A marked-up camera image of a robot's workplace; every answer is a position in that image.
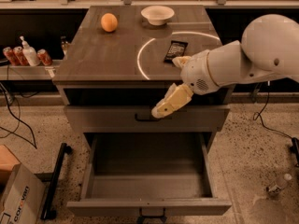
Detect white ceramic bowl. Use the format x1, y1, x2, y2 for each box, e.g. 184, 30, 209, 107
141, 6, 175, 26

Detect black cable left floor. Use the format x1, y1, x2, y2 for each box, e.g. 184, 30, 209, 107
0, 81, 38, 150

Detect white pump bottle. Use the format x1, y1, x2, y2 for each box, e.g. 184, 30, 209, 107
20, 36, 40, 66

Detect clear plastic bottle on floor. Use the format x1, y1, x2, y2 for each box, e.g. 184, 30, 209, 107
266, 174, 292, 196

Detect grey wooden drawer cabinet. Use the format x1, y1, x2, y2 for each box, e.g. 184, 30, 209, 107
52, 5, 240, 217

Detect cardboard box with logo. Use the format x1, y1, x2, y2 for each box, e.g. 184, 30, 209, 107
0, 145, 45, 224

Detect red soda can middle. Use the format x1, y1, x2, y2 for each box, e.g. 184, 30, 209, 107
13, 46, 28, 66

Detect black cable right floor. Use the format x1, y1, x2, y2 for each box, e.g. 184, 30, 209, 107
252, 84, 299, 166

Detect red soda can right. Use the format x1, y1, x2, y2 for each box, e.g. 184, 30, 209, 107
37, 49, 52, 66

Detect low grey shelf ledge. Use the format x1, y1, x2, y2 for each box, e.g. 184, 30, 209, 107
0, 60, 61, 81

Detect small glass bottle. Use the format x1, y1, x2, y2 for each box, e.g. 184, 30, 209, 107
61, 36, 69, 54

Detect black metal bar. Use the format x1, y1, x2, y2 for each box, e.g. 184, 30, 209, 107
40, 143, 72, 220

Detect open bottom drawer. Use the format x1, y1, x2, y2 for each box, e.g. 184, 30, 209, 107
67, 133, 231, 218

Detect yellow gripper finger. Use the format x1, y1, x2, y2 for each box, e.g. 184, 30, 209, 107
151, 83, 193, 119
172, 56, 191, 69

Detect red soda can left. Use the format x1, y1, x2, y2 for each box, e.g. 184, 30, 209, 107
3, 47, 20, 65

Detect orange fruit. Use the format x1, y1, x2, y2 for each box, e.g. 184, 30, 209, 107
100, 13, 118, 33

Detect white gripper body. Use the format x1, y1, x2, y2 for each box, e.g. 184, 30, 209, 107
180, 50, 220, 95

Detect closed middle drawer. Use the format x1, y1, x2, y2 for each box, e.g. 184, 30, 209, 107
64, 105, 229, 133

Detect black cable floor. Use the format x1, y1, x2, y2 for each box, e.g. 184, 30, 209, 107
252, 84, 299, 166
0, 81, 38, 150

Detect red soda can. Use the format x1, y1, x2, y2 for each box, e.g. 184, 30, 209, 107
37, 49, 52, 66
13, 46, 28, 66
3, 47, 20, 65

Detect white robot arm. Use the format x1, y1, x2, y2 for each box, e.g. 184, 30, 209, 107
151, 14, 299, 119

